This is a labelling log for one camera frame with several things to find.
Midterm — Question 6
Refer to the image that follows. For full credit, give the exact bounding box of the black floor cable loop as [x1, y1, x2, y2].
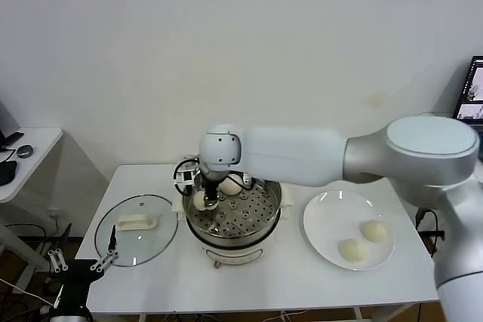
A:
[5, 223, 52, 276]

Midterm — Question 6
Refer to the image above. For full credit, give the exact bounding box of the stainless steel steamer basket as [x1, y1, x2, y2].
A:
[182, 176, 283, 246]

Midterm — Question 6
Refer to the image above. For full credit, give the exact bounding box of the grey standing tablet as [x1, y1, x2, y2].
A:
[0, 101, 20, 142]

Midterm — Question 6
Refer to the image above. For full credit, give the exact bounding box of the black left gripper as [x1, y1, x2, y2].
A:
[48, 222, 119, 297]

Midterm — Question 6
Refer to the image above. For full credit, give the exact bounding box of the glass lid cream handle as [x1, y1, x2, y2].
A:
[94, 193, 180, 267]

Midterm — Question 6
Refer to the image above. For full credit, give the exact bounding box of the open dark laptop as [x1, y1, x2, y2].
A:
[452, 55, 483, 123]

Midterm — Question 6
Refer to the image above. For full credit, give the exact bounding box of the cream electric cooker pot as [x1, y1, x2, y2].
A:
[171, 182, 295, 271]

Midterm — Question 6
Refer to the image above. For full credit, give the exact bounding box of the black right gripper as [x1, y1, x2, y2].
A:
[202, 171, 228, 212]

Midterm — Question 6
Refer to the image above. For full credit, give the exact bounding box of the white side desk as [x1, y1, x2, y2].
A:
[0, 127, 64, 295]

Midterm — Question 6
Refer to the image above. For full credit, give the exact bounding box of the black soft pouch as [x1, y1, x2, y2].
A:
[0, 161, 19, 187]

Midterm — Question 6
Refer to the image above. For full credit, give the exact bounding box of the white round plate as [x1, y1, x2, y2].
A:
[302, 190, 396, 272]

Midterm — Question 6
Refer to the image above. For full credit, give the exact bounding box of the black cable with adapter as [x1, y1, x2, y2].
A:
[415, 207, 441, 259]

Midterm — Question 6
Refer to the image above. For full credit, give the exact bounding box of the white steamed baozi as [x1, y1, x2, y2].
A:
[360, 219, 389, 243]
[338, 238, 368, 264]
[192, 190, 220, 212]
[220, 174, 243, 195]

